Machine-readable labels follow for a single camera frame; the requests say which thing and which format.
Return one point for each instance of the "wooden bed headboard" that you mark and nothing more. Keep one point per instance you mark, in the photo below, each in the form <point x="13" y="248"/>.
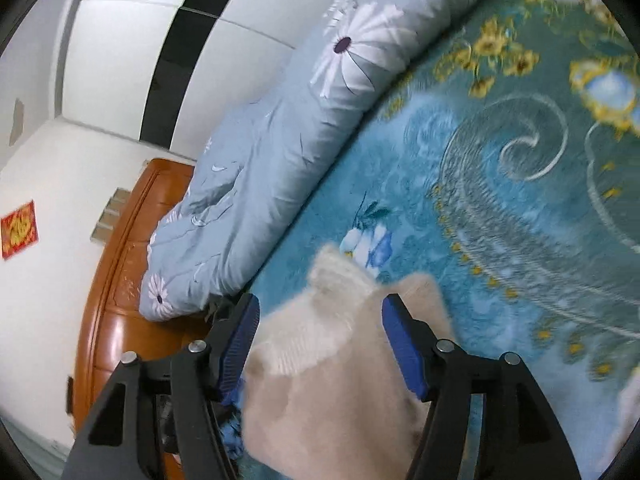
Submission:
<point x="117" y="305"/>

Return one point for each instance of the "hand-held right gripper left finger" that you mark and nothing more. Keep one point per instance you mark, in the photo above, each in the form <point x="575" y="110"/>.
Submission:
<point x="240" y="345"/>

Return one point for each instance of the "teal floral blanket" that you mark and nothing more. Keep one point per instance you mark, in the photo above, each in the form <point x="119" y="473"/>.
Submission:
<point x="490" y="220"/>

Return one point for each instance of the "red paper wall decoration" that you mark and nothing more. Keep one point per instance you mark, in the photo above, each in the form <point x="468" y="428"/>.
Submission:
<point x="19" y="230"/>

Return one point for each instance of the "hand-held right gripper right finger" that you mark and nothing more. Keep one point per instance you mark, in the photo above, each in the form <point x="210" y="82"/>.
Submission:
<point x="406" y="347"/>

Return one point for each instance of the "light blue daisy quilt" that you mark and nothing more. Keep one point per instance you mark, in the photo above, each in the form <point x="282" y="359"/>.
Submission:
<point x="280" y="160"/>

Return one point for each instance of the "white wardrobe with black stripe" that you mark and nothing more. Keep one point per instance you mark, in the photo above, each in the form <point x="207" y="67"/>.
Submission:
<point x="165" y="45"/>

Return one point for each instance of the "cream fuzzy sweater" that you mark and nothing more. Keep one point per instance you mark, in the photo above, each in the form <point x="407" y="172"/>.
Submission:
<point x="330" y="380"/>

